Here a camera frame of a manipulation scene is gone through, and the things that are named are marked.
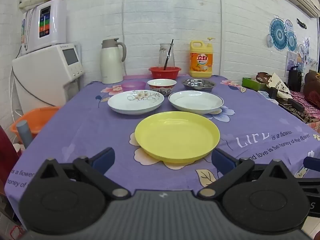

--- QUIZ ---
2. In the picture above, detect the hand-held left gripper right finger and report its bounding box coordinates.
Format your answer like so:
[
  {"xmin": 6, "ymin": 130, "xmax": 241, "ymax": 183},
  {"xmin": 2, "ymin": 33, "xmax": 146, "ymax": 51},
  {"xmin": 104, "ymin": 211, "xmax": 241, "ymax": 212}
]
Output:
[{"xmin": 197, "ymin": 148, "xmax": 297, "ymax": 200}]

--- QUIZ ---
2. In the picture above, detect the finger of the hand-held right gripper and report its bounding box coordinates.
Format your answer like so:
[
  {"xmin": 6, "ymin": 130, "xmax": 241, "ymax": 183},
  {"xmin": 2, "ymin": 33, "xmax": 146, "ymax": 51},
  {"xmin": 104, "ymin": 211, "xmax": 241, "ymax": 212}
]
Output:
[{"xmin": 303, "ymin": 156, "xmax": 320, "ymax": 173}]

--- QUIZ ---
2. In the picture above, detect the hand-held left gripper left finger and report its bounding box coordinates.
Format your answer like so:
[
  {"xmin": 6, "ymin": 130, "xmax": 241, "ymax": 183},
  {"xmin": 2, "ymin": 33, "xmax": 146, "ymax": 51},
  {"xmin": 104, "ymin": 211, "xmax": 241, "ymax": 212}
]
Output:
[{"xmin": 35, "ymin": 147, "xmax": 132, "ymax": 200}]

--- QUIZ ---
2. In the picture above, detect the yellow plastic plate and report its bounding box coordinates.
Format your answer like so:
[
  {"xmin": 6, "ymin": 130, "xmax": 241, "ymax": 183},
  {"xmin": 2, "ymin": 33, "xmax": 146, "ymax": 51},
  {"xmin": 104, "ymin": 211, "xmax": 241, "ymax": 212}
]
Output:
[{"xmin": 134, "ymin": 111, "xmax": 220, "ymax": 164}]

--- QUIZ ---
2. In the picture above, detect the white floral plate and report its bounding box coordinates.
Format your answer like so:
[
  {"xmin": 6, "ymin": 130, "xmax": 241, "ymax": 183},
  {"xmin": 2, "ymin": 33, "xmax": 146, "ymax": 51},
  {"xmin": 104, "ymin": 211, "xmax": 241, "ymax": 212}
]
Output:
[{"xmin": 107, "ymin": 90, "xmax": 165, "ymax": 115}]

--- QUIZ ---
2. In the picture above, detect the white blue-rimmed plate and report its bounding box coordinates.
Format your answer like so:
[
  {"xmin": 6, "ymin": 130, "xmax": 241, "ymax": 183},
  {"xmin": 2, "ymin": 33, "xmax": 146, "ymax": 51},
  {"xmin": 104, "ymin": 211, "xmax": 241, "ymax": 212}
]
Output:
[{"xmin": 168, "ymin": 90, "xmax": 224, "ymax": 115}]

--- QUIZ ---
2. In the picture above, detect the stainless steel bowl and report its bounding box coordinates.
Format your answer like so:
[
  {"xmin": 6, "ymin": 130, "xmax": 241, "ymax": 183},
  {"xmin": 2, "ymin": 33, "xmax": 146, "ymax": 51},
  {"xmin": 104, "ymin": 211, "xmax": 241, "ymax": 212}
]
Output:
[{"xmin": 181, "ymin": 78, "xmax": 216, "ymax": 93}]

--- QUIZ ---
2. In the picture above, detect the purple floral tablecloth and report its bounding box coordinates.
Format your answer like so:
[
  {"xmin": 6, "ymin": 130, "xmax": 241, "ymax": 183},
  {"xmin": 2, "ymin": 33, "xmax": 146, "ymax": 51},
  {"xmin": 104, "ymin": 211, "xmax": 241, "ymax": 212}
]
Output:
[{"xmin": 4, "ymin": 74, "xmax": 320, "ymax": 220}]

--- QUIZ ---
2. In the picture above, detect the red patterned blanket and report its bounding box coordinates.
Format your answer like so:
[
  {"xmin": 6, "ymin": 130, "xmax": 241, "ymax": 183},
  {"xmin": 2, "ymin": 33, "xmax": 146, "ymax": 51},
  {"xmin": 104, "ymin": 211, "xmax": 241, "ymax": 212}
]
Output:
[{"xmin": 277, "ymin": 90, "xmax": 320, "ymax": 133}]

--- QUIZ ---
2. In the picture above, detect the black flat device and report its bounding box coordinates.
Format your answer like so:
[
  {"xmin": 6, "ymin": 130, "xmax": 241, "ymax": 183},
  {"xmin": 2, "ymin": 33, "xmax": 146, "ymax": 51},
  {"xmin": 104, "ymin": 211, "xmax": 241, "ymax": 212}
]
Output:
[{"xmin": 287, "ymin": 98, "xmax": 306, "ymax": 113}]

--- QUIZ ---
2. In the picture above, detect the brown cushion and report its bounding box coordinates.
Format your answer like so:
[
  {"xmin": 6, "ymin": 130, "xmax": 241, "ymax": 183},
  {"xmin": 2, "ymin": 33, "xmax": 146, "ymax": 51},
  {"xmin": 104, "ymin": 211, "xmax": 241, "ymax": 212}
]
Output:
[{"xmin": 304, "ymin": 70, "xmax": 320, "ymax": 108}]

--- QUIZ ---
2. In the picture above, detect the orange plastic basin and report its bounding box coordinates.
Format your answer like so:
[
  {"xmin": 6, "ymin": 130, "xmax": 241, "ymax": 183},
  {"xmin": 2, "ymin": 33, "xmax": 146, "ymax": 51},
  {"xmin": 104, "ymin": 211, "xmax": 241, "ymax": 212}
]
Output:
[{"xmin": 10, "ymin": 106, "xmax": 60, "ymax": 140}]

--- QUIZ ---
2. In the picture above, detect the white power strip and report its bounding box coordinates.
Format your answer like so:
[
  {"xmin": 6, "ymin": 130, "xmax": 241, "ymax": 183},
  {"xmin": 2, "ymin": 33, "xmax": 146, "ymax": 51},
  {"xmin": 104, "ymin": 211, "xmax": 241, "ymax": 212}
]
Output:
[{"xmin": 257, "ymin": 90, "xmax": 278, "ymax": 103}]

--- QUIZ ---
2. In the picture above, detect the purple plastic bowl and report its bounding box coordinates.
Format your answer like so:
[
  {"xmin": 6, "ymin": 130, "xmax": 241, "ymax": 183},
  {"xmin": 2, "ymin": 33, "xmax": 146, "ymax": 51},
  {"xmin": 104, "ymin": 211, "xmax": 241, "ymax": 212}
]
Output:
[{"xmin": 121, "ymin": 81, "xmax": 147, "ymax": 92}]

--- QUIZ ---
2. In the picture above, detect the black power adapter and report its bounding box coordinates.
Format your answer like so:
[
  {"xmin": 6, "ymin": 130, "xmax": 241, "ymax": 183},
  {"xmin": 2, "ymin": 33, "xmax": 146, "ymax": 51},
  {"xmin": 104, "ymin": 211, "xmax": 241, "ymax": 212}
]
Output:
[{"xmin": 269, "ymin": 87, "xmax": 285, "ymax": 100}]

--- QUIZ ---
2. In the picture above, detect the green box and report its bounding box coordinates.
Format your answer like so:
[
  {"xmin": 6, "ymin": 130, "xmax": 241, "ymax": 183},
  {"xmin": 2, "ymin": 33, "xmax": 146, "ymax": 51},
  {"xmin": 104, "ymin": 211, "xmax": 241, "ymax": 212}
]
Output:
[{"xmin": 242, "ymin": 77, "xmax": 269, "ymax": 92}]

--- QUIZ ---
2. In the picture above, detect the grey cylinder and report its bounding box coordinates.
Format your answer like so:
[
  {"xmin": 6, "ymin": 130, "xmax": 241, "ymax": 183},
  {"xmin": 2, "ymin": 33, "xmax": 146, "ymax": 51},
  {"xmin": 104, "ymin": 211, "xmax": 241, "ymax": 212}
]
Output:
[{"xmin": 16, "ymin": 120, "xmax": 33, "ymax": 149}]

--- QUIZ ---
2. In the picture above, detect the cream tote bag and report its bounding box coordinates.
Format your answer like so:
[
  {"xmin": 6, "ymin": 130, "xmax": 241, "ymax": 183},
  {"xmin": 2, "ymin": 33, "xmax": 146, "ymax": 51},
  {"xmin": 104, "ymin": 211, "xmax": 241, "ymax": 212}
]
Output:
[{"xmin": 266, "ymin": 72, "xmax": 292, "ymax": 97}]

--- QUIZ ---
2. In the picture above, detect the patterned ceramic bowl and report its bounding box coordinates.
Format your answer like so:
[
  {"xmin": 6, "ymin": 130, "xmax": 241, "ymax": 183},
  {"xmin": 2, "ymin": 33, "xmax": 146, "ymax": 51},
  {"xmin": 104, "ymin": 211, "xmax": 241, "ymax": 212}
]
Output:
[{"xmin": 147, "ymin": 79, "xmax": 177, "ymax": 97}]

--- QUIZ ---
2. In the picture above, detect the dark red object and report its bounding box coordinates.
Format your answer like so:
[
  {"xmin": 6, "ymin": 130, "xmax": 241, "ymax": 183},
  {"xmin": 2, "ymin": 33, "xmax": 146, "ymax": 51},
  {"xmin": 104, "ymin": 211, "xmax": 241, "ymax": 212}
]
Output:
[{"xmin": 0, "ymin": 125, "xmax": 21, "ymax": 197}]

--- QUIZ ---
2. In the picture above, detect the white thermos jug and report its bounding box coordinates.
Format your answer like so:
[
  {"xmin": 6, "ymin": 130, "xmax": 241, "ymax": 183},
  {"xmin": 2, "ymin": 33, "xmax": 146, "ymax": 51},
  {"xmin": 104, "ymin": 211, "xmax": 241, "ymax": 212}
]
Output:
[{"xmin": 100, "ymin": 38, "xmax": 127, "ymax": 84}]

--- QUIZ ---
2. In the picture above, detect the yellow detergent bottle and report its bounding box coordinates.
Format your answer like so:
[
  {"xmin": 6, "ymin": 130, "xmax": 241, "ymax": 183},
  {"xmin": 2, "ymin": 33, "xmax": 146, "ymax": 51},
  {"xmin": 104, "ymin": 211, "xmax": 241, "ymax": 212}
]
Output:
[{"xmin": 189, "ymin": 37, "xmax": 216, "ymax": 78}]

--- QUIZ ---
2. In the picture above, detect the red plastic basket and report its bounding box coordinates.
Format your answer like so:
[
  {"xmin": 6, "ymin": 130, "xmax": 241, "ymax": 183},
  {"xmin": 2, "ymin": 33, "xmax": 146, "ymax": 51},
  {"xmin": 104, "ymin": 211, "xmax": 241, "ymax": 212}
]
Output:
[{"xmin": 149, "ymin": 66, "xmax": 182, "ymax": 80}]

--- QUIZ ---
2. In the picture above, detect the white appliance with screen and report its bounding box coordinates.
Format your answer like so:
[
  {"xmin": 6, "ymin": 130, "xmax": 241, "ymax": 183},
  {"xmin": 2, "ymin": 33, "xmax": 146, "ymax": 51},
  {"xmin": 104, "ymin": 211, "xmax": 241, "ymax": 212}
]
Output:
[{"xmin": 12, "ymin": 43, "xmax": 85, "ymax": 108}]

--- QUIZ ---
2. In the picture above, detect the glass pitcher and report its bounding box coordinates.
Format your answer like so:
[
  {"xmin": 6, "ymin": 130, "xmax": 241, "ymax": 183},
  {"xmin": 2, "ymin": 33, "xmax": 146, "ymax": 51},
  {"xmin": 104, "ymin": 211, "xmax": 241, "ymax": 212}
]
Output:
[{"xmin": 159, "ymin": 43, "xmax": 175, "ymax": 68}]

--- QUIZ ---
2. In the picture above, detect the black stirring stick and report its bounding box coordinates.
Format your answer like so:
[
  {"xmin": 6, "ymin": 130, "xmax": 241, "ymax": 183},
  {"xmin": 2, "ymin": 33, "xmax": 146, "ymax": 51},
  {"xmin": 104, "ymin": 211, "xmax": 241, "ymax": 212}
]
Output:
[{"xmin": 164, "ymin": 39, "xmax": 174, "ymax": 70}]

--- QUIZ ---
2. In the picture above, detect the blue paper fan decoration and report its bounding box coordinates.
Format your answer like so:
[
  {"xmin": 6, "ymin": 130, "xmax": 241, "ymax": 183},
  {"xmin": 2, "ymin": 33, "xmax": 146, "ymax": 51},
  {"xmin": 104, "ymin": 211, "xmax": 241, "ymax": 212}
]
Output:
[{"xmin": 266, "ymin": 17, "xmax": 298, "ymax": 52}]

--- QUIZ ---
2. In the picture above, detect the white water ionizer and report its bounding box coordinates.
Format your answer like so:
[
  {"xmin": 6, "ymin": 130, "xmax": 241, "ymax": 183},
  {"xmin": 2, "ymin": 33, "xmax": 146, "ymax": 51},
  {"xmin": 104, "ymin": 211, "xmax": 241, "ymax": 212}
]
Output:
[{"xmin": 21, "ymin": 0, "xmax": 67, "ymax": 54}]

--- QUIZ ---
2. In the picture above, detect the brown leather strap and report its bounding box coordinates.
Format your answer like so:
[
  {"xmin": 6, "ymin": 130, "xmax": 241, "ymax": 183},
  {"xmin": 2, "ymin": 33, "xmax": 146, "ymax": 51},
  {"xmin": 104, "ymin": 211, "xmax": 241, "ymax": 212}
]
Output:
[{"xmin": 256, "ymin": 72, "xmax": 273, "ymax": 83}]

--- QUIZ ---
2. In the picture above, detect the small wall picture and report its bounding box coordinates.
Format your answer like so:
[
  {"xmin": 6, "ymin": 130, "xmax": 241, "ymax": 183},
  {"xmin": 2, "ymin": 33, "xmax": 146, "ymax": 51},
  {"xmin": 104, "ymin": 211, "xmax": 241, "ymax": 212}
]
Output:
[{"xmin": 286, "ymin": 51, "xmax": 298, "ymax": 77}]

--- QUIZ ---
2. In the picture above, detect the white wall pipe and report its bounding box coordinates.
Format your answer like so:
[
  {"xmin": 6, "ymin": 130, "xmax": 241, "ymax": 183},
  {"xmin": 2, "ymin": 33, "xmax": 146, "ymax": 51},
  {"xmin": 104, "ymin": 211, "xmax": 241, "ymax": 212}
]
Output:
[{"xmin": 218, "ymin": 0, "xmax": 225, "ymax": 75}]

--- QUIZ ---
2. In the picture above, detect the white wall cord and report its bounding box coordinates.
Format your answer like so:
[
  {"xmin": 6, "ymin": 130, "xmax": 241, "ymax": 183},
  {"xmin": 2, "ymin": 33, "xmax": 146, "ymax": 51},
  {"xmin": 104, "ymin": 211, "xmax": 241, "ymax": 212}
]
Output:
[{"xmin": 121, "ymin": 0, "xmax": 126, "ymax": 44}]

